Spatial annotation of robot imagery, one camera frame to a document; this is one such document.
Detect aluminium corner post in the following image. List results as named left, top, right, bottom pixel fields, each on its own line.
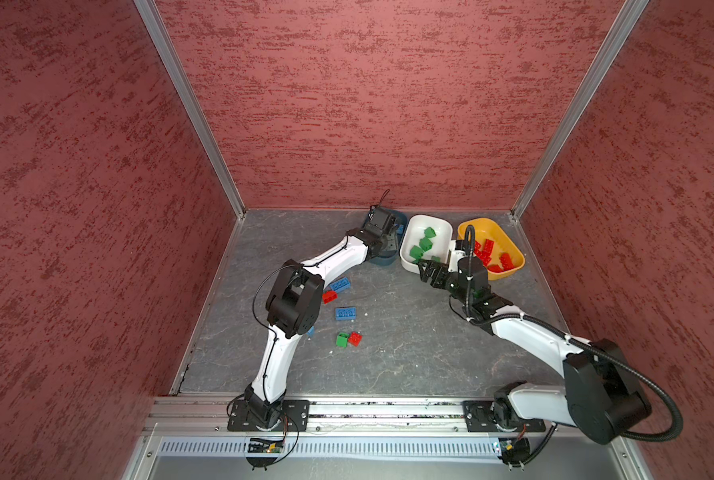
left=511, top=0, right=649, bottom=222
left=134, top=0, right=247, bottom=220

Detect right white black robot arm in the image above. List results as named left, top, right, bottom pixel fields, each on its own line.
left=417, top=259, right=684, bottom=444

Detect small red lego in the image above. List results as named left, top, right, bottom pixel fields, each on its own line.
left=348, top=332, right=362, bottom=346

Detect blue long lego floor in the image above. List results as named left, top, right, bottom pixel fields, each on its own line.
left=329, top=278, right=351, bottom=293

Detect red legos in yellow bin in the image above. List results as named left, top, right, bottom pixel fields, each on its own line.
left=474, top=239, right=517, bottom=274

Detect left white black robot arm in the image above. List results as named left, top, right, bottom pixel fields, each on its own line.
left=244, top=226, right=397, bottom=430

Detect left aluminium corner post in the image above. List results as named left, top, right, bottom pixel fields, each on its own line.
left=134, top=0, right=247, bottom=220

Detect aluminium front rail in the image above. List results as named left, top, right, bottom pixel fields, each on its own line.
left=144, top=395, right=550, bottom=439

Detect green lego bottom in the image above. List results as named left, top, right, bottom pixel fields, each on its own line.
left=336, top=332, right=350, bottom=348

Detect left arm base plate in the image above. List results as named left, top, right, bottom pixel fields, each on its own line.
left=227, top=400, right=311, bottom=433

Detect yellow container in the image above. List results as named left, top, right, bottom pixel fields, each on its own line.
left=457, top=218, right=525, bottom=281

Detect right aluminium corner post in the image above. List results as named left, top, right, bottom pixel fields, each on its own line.
left=511, top=0, right=649, bottom=222

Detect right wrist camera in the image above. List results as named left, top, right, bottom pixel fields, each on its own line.
left=446, top=240, right=492, bottom=305

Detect red lego left cluster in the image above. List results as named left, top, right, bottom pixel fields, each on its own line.
left=322, top=291, right=338, bottom=304

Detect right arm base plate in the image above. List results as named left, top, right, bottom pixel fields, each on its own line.
left=462, top=400, right=546, bottom=434

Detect blue lego mid floor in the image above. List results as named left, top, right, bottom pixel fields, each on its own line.
left=334, top=307, right=357, bottom=321

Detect dark teal container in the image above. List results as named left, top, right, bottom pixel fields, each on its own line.
left=369, top=209, right=408, bottom=267

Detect white container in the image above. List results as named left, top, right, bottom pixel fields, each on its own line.
left=399, top=214, right=453, bottom=273

